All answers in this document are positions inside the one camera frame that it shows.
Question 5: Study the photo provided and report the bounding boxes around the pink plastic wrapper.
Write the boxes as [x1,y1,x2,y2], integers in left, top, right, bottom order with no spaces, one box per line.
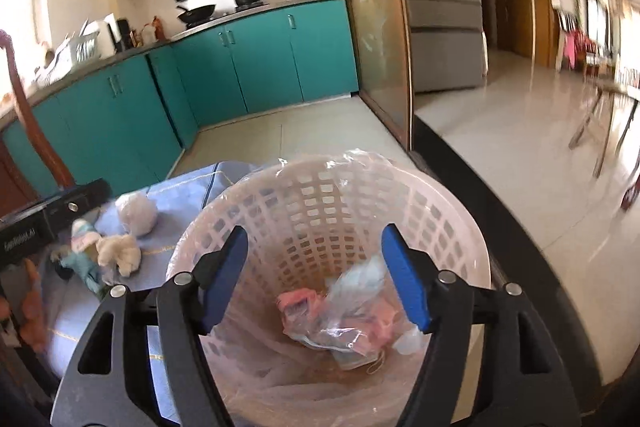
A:
[277,288,397,355]

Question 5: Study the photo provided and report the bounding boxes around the clear printed snack bag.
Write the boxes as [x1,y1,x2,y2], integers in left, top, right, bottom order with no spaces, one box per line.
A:
[277,255,430,372]

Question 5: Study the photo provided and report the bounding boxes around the white tissue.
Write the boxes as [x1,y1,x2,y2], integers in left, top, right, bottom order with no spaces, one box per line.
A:
[115,192,158,237]

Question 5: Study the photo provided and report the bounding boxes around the cream tissue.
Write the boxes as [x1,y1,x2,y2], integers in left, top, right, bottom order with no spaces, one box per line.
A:
[96,234,142,277]

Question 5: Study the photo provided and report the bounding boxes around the white plastic trash basket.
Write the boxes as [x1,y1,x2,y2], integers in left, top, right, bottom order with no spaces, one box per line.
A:
[165,148,493,427]

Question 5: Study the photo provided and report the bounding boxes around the teal lower kitchen cabinets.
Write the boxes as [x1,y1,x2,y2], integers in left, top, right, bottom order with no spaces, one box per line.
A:
[32,0,358,194]

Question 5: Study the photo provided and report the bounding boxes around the person's hand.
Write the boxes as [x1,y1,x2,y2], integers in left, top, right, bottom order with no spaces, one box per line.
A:
[17,258,47,353]

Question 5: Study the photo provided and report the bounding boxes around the dark wooden chair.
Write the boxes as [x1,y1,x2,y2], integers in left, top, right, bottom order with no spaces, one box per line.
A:
[1,30,76,202]

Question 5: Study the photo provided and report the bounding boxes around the blue seat cushion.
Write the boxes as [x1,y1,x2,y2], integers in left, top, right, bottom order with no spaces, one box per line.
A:
[39,159,262,423]

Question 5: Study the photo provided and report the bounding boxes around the white dish rack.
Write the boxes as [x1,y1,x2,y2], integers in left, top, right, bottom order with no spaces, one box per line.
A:
[36,20,102,86]

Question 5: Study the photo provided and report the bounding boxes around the brown sauce bottle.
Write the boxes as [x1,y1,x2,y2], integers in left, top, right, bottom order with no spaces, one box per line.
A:
[152,16,166,41]

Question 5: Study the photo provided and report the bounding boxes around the black wok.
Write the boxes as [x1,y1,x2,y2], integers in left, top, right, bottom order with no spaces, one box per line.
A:
[177,4,216,29]

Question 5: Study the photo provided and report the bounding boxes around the wooden stool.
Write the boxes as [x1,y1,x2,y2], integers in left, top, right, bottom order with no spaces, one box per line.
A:
[568,78,639,179]

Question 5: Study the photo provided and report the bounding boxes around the glass sliding door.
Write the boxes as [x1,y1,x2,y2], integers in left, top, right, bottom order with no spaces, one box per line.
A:
[347,0,413,150]

